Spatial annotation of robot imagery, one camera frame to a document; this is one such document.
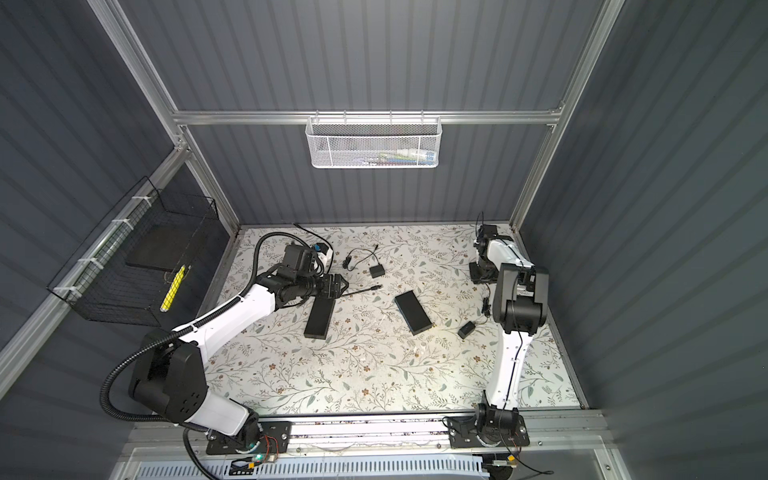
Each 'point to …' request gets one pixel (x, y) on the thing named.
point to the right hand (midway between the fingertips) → (489, 281)
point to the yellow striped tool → (169, 295)
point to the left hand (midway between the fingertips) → (338, 282)
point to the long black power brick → (319, 318)
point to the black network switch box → (413, 313)
